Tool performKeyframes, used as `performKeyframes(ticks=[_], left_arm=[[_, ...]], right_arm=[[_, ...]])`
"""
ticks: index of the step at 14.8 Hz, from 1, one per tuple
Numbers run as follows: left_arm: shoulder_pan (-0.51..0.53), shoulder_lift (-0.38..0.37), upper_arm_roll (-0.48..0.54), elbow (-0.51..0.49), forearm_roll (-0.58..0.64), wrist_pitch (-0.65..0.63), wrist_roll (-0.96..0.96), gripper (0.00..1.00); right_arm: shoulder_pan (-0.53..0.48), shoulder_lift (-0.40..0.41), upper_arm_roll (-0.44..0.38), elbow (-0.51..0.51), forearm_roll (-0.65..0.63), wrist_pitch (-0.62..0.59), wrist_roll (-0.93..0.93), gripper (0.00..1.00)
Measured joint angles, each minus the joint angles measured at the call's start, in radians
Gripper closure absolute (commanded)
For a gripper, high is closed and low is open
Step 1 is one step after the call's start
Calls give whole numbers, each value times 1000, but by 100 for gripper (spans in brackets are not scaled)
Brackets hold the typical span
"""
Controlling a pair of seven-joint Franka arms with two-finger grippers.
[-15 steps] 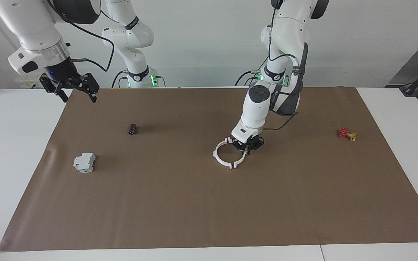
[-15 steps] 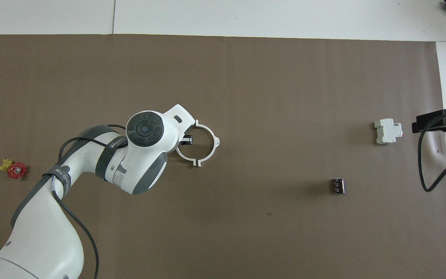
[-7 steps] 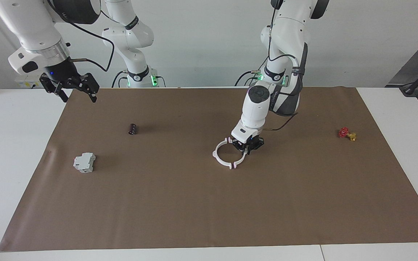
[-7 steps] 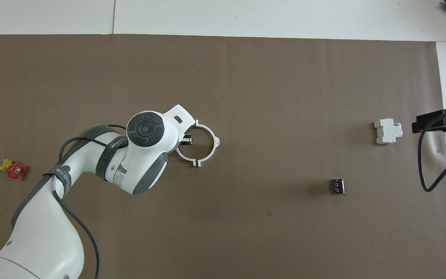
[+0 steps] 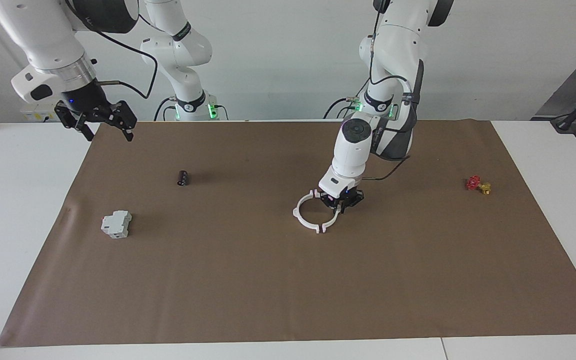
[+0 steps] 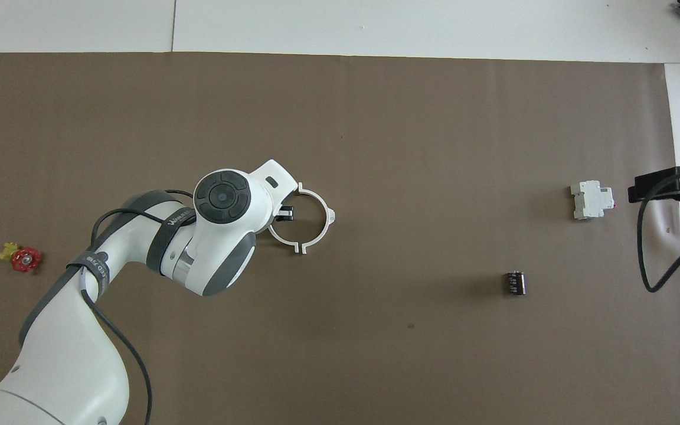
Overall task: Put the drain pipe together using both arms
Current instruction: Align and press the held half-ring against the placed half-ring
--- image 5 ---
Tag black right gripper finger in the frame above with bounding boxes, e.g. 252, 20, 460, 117
70, 117, 95, 143
115, 100, 138, 143

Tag white half-ring pipe clamp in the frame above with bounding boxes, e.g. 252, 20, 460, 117
292, 189, 322, 235
311, 189, 344, 235

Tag white power strip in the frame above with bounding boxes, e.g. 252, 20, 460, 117
20, 107, 62, 124

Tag brown paper mat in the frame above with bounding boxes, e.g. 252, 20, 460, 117
0, 119, 576, 348

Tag white circuit breaker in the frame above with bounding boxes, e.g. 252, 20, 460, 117
100, 210, 133, 240

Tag red handwheel brass valve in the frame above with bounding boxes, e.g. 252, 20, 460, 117
465, 175, 492, 196

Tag black right arm base cable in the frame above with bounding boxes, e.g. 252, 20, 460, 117
153, 96, 177, 122

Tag black arm base cable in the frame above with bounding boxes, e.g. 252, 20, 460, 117
322, 80, 370, 120
153, 96, 177, 122

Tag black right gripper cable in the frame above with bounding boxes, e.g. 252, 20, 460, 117
65, 0, 159, 100

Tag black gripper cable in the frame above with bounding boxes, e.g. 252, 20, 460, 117
363, 0, 425, 181
65, 0, 159, 100

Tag black left arm base cable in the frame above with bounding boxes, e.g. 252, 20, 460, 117
322, 80, 370, 120

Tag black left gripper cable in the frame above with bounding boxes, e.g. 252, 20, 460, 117
363, 0, 425, 181

